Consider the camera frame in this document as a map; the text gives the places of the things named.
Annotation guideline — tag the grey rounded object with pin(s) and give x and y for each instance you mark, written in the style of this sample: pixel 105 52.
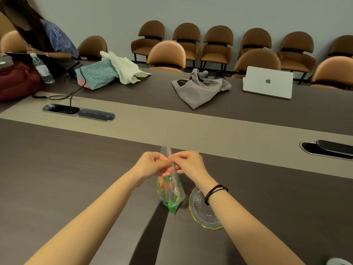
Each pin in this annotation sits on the grey rounded object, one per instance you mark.
pixel 339 262

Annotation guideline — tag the row of brown chairs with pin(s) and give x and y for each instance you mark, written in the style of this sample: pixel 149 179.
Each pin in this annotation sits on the row of brown chairs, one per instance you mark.
pixel 217 44

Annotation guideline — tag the yellow-rimmed glass plate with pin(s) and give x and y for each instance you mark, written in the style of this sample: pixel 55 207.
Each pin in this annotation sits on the yellow-rimmed glass plate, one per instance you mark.
pixel 199 215

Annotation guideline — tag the dark red bag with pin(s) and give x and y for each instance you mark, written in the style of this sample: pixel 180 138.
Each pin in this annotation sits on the dark red bag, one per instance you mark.
pixel 18 82

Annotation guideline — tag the person's right hand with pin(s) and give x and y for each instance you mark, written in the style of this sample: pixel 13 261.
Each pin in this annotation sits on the person's right hand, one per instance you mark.
pixel 193 165

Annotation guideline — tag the cream white cloth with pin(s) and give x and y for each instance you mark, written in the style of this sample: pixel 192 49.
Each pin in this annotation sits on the cream white cloth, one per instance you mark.
pixel 126 69

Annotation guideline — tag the tan padded chair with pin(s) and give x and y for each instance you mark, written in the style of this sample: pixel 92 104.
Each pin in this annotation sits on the tan padded chair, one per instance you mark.
pixel 166 55
pixel 11 42
pixel 256 59
pixel 93 46
pixel 335 71

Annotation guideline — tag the person's left hand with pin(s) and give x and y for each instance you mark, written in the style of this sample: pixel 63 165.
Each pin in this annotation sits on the person's left hand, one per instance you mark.
pixel 146 164

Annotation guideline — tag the person's right forearm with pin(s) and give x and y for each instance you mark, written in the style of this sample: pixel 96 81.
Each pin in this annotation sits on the person's right forearm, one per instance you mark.
pixel 242 226

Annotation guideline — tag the person's left fingers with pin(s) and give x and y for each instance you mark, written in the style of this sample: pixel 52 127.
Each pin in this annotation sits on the person's left fingers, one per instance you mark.
pixel 163 166

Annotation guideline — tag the clear plastic water bottle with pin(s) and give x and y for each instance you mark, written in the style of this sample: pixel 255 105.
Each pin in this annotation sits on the clear plastic water bottle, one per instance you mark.
pixel 42 69

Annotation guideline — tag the person's left forearm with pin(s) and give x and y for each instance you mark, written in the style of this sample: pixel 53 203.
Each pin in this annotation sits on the person's left forearm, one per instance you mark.
pixel 91 218

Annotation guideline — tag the silver laptop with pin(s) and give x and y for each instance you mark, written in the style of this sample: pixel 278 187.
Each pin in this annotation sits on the silver laptop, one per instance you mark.
pixel 269 82

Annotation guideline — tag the teal patterned pouch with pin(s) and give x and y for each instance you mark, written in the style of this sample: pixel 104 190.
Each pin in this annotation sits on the teal patterned pouch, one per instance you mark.
pixel 96 74

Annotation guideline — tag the black table socket box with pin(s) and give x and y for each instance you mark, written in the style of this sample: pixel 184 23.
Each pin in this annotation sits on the black table socket box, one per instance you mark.
pixel 93 114
pixel 331 149

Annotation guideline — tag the clear bag of colourful candies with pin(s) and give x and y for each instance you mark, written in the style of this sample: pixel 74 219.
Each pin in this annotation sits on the clear bag of colourful candies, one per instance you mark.
pixel 171 193

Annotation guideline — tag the person's right fingers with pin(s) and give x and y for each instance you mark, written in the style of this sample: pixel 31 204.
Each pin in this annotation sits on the person's right fingers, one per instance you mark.
pixel 178 161

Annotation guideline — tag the grey cloth bag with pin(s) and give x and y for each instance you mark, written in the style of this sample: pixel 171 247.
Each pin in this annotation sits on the grey cloth bag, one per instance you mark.
pixel 200 89

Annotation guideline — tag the black laptop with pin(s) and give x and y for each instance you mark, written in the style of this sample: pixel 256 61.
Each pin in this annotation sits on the black laptop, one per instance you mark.
pixel 59 63

